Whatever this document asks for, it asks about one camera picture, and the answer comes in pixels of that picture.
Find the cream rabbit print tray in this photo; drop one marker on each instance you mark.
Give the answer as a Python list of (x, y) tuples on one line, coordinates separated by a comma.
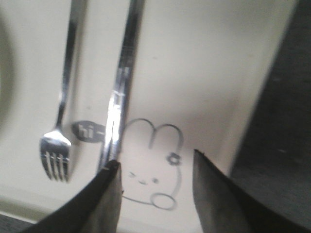
[(199, 67)]

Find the silver metal fork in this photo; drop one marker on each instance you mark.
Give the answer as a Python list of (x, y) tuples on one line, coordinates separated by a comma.
[(54, 147)]

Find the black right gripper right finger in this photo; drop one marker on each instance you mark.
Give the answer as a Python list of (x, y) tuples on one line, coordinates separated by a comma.
[(223, 207)]

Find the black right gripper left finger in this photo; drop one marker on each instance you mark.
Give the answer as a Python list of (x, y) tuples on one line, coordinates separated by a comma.
[(96, 209)]

